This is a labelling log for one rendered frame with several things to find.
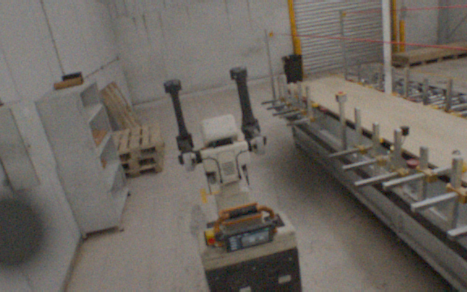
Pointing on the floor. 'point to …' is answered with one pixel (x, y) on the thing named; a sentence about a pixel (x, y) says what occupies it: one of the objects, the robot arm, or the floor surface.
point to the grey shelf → (84, 156)
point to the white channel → (387, 46)
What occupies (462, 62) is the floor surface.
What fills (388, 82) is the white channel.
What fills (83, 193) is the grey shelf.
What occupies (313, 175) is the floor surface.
